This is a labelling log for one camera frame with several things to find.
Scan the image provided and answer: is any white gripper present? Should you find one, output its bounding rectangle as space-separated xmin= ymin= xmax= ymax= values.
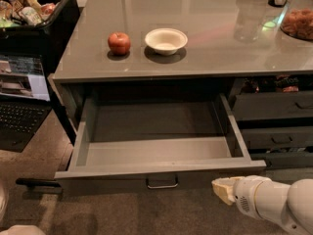
xmin=211 ymin=175 xmax=269 ymax=219

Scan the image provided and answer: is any grey drawer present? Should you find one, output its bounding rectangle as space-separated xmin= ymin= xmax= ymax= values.
xmin=233 ymin=91 xmax=313 ymax=121
xmin=55 ymin=95 xmax=266 ymax=195
xmin=250 ymin=152 xmax=313 ymax=169
xmin=242 ymin=126 xmax=313 ymax=149

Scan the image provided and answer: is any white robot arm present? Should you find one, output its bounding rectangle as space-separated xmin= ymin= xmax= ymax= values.
xmin=211 ymin=175 xmax=313 ymax=235

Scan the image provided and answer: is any grey drawer cabinet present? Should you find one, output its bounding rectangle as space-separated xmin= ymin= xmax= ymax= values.
xmin=53 ymin=0 xmax=312 ymax=177

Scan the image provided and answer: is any white paper bowl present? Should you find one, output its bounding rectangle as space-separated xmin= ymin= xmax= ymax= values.
xmin=145 ymin=28 xmax=188 ymax=56

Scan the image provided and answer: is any red apple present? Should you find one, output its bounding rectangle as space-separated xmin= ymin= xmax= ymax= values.
xmin=108 ymin=31 xmax=131 ymax=56

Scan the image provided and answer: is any jar of pretzels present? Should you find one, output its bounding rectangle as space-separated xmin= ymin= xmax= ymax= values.
xmin=281 ymin=0 xmax=313 ymax=41

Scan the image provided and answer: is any black stand foot bar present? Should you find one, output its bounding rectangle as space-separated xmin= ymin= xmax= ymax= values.
xmin=16 ymin=178 xmax=60 ymax=187

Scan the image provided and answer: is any white object bottom left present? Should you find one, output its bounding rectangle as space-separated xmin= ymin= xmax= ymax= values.
xmin=0 ymin=182 xmax=46 ymax=235

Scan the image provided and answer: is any black laptop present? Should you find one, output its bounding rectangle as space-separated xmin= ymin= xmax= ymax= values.
xmin=0 ymin=55 xmax=51 ymax=153

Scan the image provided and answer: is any black bin of snacks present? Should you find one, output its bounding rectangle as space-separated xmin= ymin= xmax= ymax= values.
xmin=0 ymin=0 xmax=80 ymax=56

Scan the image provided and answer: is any metal drawer handle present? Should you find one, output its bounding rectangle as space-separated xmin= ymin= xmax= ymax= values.
xmin=146 ymin=176 xmax=179 ymax=190

